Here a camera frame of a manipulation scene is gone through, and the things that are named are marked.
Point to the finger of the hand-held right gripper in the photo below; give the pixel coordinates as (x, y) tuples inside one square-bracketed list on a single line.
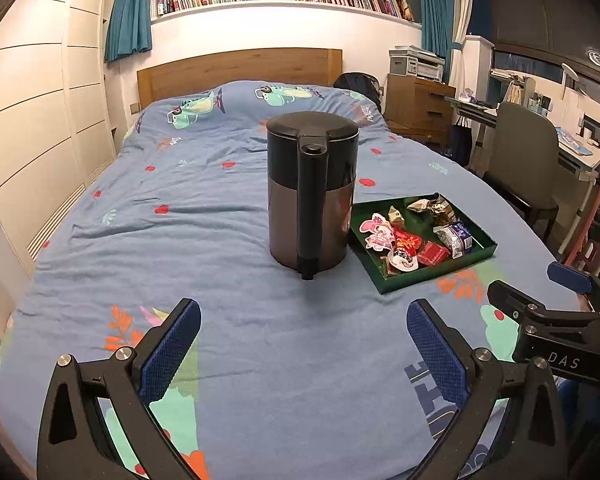
[(510, 300), (570, 276)]

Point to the green cardboard tray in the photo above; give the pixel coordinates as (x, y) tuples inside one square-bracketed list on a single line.
[(430, 275)]

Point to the white printer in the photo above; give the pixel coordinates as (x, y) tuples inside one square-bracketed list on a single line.
[(420, 65)]

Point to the pink cartoon snack packet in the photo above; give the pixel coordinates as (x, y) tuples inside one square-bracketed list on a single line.
[(375, 232)]

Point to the pink striped candy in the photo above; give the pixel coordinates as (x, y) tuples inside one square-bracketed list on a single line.
[(419, 205)]

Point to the dark red snack packet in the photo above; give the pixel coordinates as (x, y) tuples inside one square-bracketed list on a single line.
[(432, 254)]

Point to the blue white snack packet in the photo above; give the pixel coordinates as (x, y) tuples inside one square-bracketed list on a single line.
[(455, 240)]

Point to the dark blue shopping bag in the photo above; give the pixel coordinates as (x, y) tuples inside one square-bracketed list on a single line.
[(460, 142)]

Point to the wooden headboard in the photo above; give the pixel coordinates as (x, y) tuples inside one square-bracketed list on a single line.
[(205, 72)]

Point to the black backpack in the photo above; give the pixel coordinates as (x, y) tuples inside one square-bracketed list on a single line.
[(357, 85)]

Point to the long red white sachet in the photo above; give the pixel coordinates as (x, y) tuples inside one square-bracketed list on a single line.
[(405, 255)]

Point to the wooden dresser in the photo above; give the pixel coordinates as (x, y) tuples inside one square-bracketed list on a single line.
[(420, 110)]

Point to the brown snack packet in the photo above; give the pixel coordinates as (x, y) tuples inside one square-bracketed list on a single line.
[(442, 210)]

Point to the white wall shelf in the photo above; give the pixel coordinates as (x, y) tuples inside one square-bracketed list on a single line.
[(280, 5)]

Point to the white tall cabinet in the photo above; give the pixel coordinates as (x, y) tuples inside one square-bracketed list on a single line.
[(477, 65)]

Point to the white study desk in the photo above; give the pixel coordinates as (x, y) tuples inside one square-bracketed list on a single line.
[(577, 154)]

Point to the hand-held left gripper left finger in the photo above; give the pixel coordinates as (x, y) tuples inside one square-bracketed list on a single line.
[(172, 345)]

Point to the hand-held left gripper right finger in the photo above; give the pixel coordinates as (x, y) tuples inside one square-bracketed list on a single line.
[(435, 347)]

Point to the cream wardrobe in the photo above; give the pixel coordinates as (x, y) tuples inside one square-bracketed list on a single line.
[(30, 85)]

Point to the printed blue bedsheet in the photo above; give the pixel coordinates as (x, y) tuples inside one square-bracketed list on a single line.
[(180, 210)]

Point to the teal curtain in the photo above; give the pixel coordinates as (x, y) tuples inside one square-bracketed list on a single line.
[(432, 15), (127, 10)]

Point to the grey chair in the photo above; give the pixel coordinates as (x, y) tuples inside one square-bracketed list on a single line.
[(522, 150)]

